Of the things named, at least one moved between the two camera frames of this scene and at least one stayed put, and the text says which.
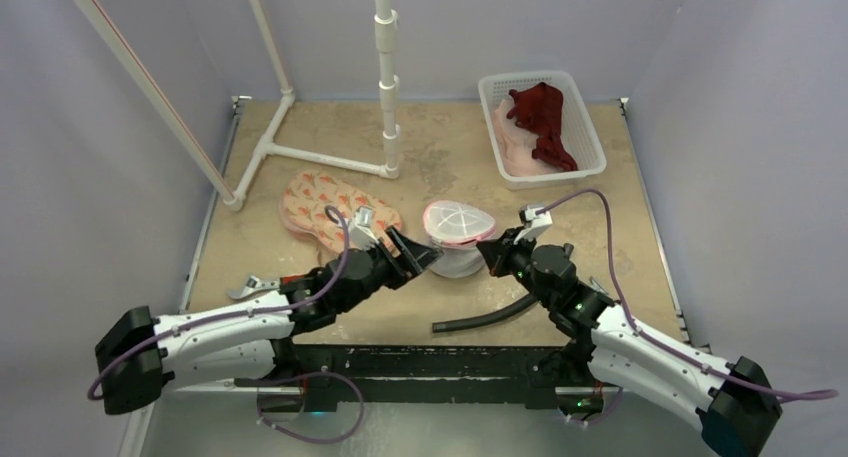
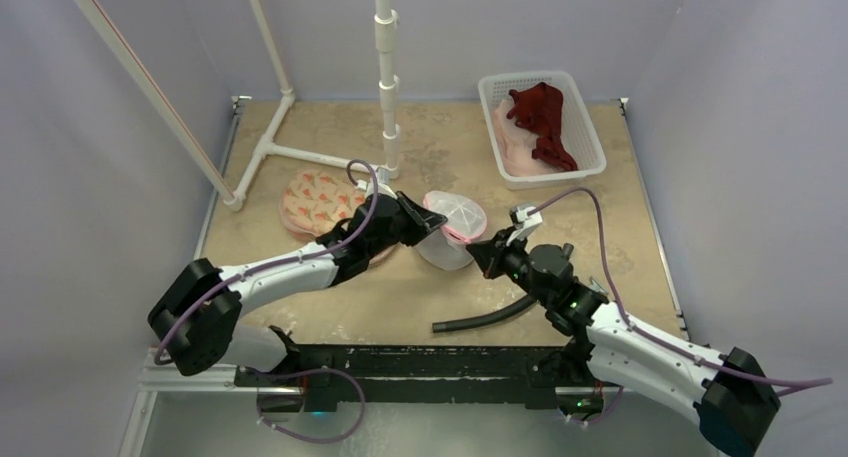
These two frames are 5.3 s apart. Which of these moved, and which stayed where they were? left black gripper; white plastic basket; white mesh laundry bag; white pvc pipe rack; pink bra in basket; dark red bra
Moved: left black gripper; white mesh laundry bag
Stayed: pink bra in basket; dark red bra; white plastic basket; white pvc pipe rack
